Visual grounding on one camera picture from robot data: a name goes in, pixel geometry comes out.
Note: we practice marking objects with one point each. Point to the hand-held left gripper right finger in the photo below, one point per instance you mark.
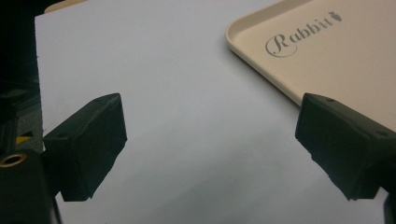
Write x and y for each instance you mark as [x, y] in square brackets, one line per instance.
[345, 146]

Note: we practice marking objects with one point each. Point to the beige rabbit print tray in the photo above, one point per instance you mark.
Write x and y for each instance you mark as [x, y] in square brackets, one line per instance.
[342, 62]

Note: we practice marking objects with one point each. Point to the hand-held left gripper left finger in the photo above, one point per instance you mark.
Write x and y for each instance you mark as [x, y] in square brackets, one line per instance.
[87, 146]

